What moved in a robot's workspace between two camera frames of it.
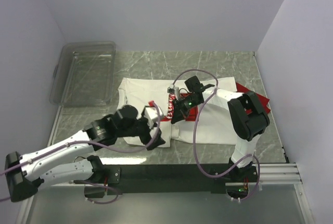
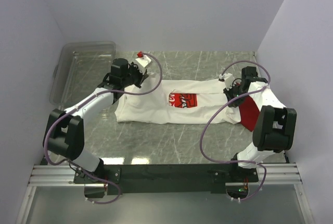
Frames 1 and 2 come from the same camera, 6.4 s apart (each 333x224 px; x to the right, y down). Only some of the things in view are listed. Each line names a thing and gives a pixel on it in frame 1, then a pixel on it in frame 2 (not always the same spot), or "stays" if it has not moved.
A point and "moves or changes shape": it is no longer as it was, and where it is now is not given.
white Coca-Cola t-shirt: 214,123 moves or changes shape
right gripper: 179,112 → 228,93
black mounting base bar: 156,179 stays
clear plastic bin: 84,74 stays
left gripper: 146,137 → 142,77
